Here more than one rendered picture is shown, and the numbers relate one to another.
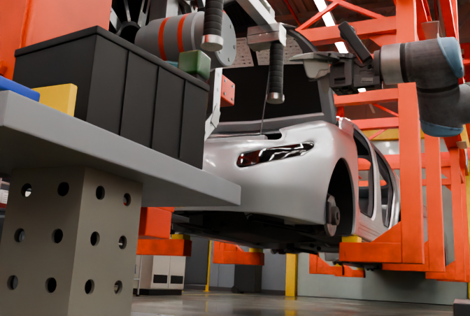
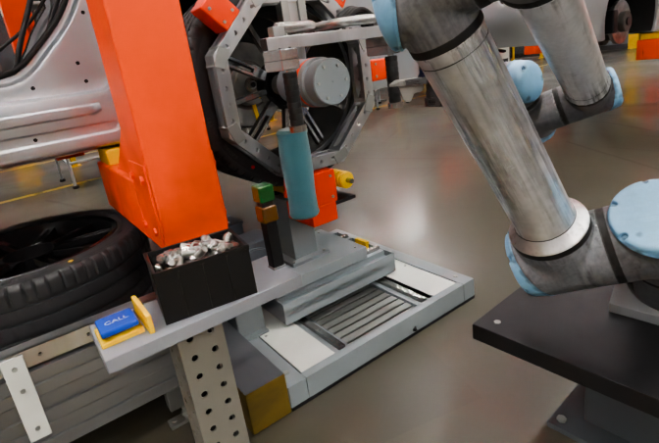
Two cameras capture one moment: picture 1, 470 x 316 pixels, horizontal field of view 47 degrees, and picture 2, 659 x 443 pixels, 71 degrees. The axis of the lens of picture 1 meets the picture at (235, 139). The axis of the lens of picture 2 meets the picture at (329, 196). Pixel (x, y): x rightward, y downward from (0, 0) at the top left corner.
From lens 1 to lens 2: 0.84 m
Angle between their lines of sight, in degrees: 43
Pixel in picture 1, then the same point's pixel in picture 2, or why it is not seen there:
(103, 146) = (170, 341)
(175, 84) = (219, 263)
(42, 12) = (161, 197)
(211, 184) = (267, 295)
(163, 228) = (329, 215)
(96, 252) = (198, 362)
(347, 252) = (645, 50)
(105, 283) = (210, 369)
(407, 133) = not seen: outside the picture
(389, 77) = not seen: hidden behind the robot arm
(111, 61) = (169, 284)
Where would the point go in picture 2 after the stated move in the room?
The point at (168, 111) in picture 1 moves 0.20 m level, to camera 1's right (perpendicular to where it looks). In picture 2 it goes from (219, 280) to (300, 292)
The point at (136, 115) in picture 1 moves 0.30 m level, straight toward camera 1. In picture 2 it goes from (196, 297) to (84, 404)
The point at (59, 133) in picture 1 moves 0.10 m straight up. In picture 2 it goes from (140, 356) to (126, 310)
